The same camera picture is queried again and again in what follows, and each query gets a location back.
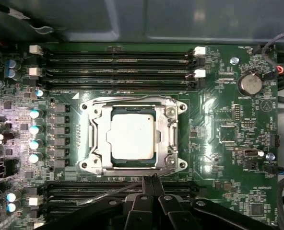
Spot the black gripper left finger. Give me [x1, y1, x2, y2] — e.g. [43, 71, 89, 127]
[37, 176, 157, 230]

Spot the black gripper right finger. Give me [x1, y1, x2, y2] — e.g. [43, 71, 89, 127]
[153, 174, 276, 230]

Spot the wire locking lever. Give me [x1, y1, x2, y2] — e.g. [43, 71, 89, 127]
[93, 95, 178, 106]
[76, 167, 176, 206]

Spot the silver CPU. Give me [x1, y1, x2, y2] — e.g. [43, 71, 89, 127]
[110, 107, 157, 164]

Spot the metal socket cover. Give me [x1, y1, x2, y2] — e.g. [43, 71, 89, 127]
[101, 104, 169, 171]

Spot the CPU socket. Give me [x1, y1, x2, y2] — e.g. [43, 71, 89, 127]
[79, 95, 189, 177]

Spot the internal USB port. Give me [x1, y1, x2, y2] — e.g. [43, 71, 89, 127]
[235, 148, 260, 158]

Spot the green motherboard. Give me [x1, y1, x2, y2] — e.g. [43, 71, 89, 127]
[0, 43, 279, 230]

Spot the silver coin cell battery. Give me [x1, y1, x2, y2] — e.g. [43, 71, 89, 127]
[237, 71, 263, 96]

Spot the open PC case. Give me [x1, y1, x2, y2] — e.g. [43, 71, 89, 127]
[0, 0, 284, 230]

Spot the grey fan cable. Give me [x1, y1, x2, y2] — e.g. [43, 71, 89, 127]
[261, 28, 284, 80]

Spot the black fan cable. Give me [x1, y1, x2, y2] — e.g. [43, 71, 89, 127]
[0, 0, 54, 35]

